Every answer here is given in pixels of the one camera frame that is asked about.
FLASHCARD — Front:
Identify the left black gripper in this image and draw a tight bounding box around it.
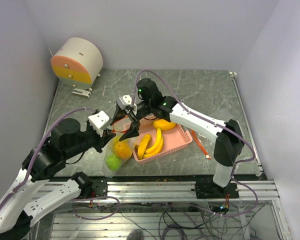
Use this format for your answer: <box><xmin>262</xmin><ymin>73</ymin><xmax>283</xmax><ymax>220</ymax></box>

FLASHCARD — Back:
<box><xmin>63</xmin><ymin>123</ymin><xmax>116</xmax><ymax>159</ymax></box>

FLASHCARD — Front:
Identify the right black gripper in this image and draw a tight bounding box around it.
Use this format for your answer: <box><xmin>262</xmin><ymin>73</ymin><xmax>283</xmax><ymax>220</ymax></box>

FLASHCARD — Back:
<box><xmin>109</xmin><ymin>99</ymin><xmax>153</xmax><ymax>141</ymax></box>

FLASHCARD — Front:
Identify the clear zip bag red zipper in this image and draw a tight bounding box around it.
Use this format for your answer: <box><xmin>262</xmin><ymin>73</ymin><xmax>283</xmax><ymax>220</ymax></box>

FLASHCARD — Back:
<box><xmin>102</xmin><ymin>116</ymin><xmax>137</xmax><ymax>178</ymax></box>

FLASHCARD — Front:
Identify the yellow toy mango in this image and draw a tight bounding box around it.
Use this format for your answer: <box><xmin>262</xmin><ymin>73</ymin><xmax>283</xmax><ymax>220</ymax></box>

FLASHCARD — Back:
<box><xmin>113</xmin><ymin>141</ymin><xmax>132</xmax><ymax>161</ymax></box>

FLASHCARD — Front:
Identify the green round toy fruit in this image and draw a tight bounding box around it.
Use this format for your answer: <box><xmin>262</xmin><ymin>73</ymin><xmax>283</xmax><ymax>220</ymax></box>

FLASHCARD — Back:
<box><xmin>105</xmin><ymin>154</ymin><xmax>122</xmax><ymax>172</ymax></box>

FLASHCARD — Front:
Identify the pink plastic basket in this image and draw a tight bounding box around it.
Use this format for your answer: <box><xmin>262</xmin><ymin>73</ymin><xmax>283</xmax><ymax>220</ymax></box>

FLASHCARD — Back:
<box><xmin>132</xmin><ymin>116</ymin><xmax>193</xmax><ymax>164</ymax></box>

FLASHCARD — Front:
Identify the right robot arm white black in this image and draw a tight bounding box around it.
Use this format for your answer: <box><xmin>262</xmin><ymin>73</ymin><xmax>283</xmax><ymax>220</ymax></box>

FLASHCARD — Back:
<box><xmin>111</xmin><ymin>78</ymin><xmax>244</xmax><ymax>198</ymax></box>

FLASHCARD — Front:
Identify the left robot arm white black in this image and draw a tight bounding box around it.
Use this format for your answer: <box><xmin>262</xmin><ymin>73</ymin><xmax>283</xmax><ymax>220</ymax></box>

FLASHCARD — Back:
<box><xmin>0</xmin><ymin>118</ymin><xmax>115</xmax><ymax>240</ymax></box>

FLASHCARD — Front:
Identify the yellow toy banana bunch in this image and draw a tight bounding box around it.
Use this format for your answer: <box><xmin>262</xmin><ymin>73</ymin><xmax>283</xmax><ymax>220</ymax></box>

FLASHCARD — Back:
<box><xmin>136</xmin><ymin>128</ymin><xmax>164</xmax><ymax>160</ymax></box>

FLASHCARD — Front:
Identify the white metal latch piece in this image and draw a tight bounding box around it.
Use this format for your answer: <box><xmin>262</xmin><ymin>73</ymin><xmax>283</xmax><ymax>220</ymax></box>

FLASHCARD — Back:
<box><xmin>72</xmin><ymin>88</ymin><xmax>91</xmax><ymax>99</ymax></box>

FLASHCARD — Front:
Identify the round cream drawer box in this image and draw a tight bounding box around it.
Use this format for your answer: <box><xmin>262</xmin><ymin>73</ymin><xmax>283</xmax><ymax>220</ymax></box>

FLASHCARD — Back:
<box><xmin>50</xmin><ymin>37</ymin><xmax>104</xmax><ymax>90</ymax></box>

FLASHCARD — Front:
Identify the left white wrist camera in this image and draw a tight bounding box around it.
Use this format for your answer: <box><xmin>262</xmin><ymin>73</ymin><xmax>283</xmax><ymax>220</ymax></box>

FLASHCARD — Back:
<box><xmin>88</xmin><ymin>110</ymin><xmax>111</xmax><ymax>137</ymax></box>

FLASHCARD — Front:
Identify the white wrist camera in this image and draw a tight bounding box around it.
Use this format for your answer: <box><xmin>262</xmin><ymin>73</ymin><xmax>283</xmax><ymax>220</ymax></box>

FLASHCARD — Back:
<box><xmin>116</xmin><ymin>95</ymin><xmax>138</xmax><ymax>114</ymax></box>
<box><xmin>88</xmin><ymin>110</ymin><xmax>111</xmax><ymax>137</ymax></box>

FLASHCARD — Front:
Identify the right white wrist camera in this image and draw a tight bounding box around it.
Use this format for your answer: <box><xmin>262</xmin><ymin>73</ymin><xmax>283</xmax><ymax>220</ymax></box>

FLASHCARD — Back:
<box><xmin>116</xmin><ymin>95</ymin><xmax>138</xmax><ymax>114</ymax></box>

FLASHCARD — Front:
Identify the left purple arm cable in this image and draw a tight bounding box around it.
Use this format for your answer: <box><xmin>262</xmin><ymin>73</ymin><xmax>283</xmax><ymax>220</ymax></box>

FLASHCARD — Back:
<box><xmin>0</xmin><ymin>107</ymin><xmax>97</xmax><ymax>223</ymax></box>

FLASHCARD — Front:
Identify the aluminium mounting rail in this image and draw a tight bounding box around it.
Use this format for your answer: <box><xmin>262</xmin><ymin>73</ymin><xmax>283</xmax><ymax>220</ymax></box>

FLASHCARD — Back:
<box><xmin>94</xmin><ymin>180</ymin><xmax>280</xmax><ymax>202</ymax></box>

